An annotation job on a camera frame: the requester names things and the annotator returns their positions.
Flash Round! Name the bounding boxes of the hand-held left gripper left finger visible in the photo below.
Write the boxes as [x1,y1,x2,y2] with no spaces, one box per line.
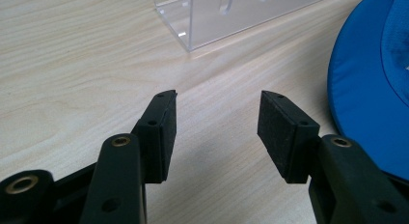
[79,89,178,224]

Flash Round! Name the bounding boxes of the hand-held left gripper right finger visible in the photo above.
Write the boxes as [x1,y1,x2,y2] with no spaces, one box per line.
[257,90,409,224]

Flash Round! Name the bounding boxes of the blue hat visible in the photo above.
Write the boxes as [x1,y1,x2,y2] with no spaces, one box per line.
[326,0,409,182]

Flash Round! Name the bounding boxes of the clear acrylic stand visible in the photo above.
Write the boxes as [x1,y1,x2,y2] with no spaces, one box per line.
[151,0,342,53]

